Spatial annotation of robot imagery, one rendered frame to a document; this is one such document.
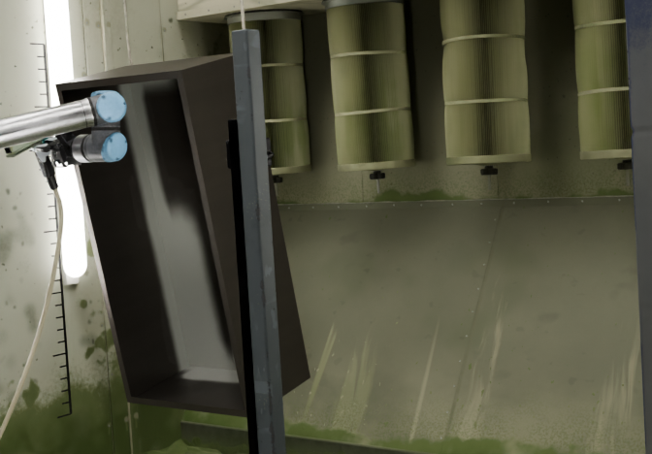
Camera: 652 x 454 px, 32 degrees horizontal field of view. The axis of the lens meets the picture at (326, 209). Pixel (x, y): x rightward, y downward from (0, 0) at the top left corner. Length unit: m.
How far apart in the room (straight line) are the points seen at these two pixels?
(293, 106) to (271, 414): 2.58
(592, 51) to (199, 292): 1.70
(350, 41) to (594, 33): 1.06
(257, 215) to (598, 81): 1.86
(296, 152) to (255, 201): 2.46
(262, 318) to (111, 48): 2.50
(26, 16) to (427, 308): 2.00
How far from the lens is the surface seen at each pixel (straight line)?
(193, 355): 4.56
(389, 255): 4.99
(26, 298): 4.67
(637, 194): 2.55
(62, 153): 3.80
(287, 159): 5.09
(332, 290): 5.08
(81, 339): 4.86
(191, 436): 5.27
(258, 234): 2.67
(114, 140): 3.64
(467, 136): 4.42
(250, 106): 2.66
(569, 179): 4.69
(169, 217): 4.39
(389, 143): 4.74
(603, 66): 4.20
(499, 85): 4.43
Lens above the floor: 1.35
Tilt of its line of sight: 3 degrees down
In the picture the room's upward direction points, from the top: 3 degrees counter-clockwise
